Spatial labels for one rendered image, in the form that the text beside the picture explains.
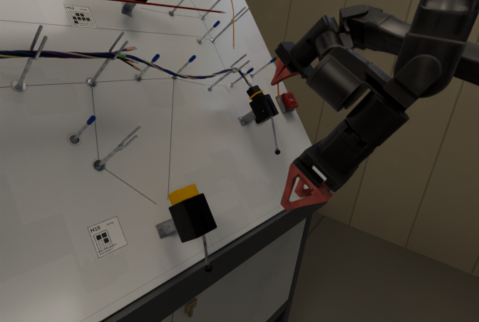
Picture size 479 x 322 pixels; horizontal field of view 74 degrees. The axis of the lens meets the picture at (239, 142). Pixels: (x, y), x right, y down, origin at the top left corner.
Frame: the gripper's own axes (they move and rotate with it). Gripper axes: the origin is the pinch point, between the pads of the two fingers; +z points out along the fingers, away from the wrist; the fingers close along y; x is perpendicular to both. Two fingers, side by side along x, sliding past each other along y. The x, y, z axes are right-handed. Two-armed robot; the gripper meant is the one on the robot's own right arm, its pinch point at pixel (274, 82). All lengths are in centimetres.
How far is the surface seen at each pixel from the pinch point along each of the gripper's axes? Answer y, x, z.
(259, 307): 49, -6, 45
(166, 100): -6.2, -26.5, 9.5
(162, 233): 17.5, -40.8, 13.7
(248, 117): 3.5, -5.8, 8.9
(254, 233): 27.6, -20.5, 15.2
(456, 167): 75, 160, 15
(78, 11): -27.2, -36.7, 5.8
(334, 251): 78, 113, 96
